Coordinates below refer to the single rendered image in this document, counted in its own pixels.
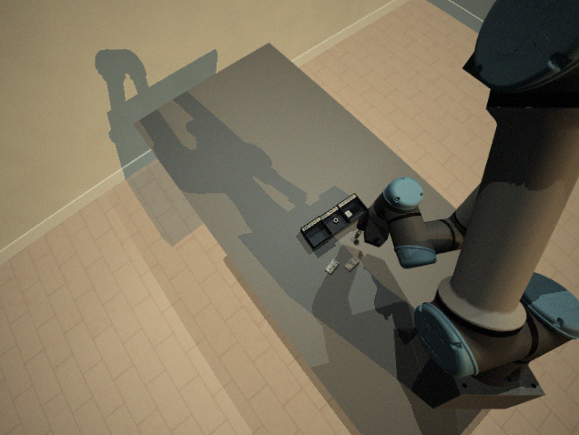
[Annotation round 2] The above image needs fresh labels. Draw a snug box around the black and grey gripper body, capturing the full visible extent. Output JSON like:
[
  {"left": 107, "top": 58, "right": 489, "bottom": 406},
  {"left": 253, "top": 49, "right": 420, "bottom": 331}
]
[{"left": 357, "top": 201, "right": 390, "bottom": 248}]

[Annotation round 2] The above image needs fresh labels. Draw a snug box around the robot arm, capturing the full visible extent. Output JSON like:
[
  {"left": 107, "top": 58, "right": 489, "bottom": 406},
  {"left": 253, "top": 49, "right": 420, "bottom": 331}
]
[{"left": 374, "top": 0, "right": 579, "bottom": 387}]

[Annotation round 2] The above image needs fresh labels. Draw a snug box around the black rack of three bins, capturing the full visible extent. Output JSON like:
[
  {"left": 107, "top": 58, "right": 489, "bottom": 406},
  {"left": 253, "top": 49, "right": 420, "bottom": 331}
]
[{"left": 300, "top": 193, "right": 367, "bottom": 249}]

